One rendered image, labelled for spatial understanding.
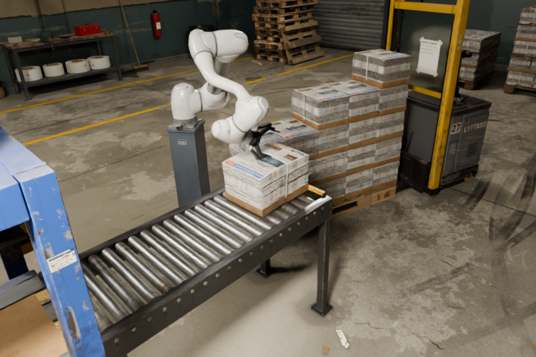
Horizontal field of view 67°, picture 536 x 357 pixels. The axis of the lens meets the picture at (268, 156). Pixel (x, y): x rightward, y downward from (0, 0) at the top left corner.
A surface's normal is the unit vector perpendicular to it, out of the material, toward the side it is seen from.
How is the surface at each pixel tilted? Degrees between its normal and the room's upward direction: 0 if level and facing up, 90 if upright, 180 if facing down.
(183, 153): 90
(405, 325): 0
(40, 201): 90
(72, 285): 90
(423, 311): 0
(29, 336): 0
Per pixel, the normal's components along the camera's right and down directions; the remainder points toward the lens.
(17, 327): -0.03, -0.91
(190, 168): -0.19, 0.42
